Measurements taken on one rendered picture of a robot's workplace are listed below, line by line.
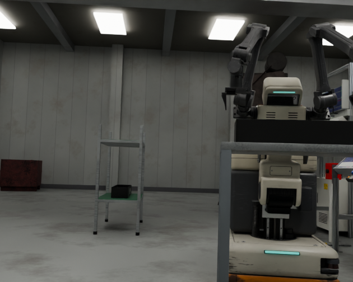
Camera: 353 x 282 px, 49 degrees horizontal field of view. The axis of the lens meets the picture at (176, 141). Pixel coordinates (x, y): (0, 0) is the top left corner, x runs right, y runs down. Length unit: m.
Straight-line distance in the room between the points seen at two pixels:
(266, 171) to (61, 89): 9.28
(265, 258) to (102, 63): 9.39
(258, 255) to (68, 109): 9.24
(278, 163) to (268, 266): 0.57
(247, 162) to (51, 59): 9.34
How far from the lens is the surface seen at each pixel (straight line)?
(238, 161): 2.51
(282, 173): 2.29
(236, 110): 2.31
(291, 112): 2.31
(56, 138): 10.98
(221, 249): 1.54
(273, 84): 2.28
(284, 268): 2.27
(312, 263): 2.30
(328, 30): 2.14
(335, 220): 3.73
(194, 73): 11.02
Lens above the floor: 0.70
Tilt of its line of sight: 4 degrees up
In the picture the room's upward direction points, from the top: 2 degrees clockwise
